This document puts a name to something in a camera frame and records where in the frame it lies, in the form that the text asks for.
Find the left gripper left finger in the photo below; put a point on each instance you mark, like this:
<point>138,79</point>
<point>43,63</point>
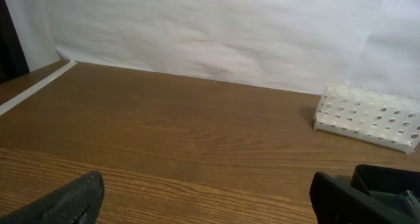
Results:
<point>65,204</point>

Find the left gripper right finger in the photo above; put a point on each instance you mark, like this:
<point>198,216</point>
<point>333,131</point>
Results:
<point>344,204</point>

